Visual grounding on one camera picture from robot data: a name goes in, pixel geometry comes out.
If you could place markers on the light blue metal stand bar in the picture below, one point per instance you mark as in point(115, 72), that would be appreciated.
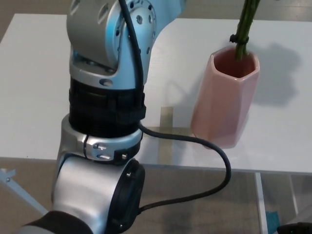
point(22, 192)

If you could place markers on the short beige tape strip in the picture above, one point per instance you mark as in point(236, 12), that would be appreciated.
point(180, 130)

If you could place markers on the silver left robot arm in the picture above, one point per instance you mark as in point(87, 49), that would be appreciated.
point(97, 73)

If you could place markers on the pink rose bouquet green stems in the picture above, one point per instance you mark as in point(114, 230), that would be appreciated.
point(243, 26)

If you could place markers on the long beige tape strip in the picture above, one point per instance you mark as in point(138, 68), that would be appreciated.
point(165, 151)

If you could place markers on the pink faceted ceramic vase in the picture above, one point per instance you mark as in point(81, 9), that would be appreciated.
point(219, 104)

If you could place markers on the teal floor tape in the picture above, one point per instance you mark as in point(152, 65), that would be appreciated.
point(272, 221)

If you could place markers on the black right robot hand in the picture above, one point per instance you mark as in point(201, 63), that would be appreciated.
point(297, 229)

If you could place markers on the white table leg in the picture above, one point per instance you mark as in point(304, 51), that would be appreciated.
point(261, 207)
point(294, 195)

